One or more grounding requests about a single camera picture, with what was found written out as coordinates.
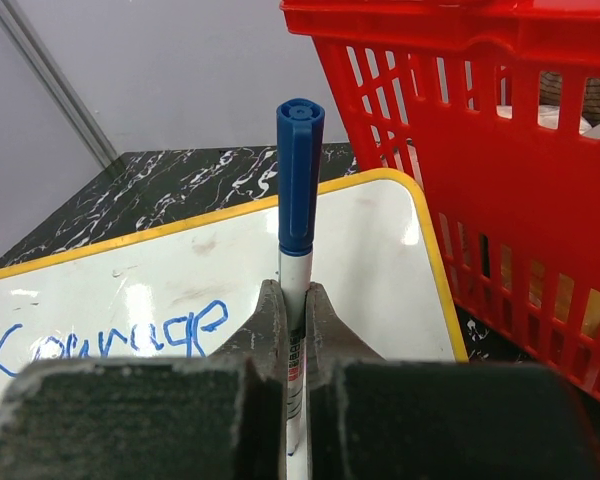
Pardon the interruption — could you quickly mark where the blue capped whiteboard marker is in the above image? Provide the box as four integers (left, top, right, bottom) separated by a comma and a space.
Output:
276, 98, 325, 456

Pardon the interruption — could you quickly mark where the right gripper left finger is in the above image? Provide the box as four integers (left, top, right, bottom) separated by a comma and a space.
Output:
0, 280, 288, 479

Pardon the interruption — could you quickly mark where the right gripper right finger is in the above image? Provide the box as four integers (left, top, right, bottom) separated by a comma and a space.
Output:
305, 283, 600, 479

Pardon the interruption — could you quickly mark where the yellow framed whiteboard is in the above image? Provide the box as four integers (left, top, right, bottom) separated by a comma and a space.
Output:
0, 169, 467, 398

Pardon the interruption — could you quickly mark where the red plastic shopping basket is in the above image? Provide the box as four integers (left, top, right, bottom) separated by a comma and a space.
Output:
281, 1, 600, 401

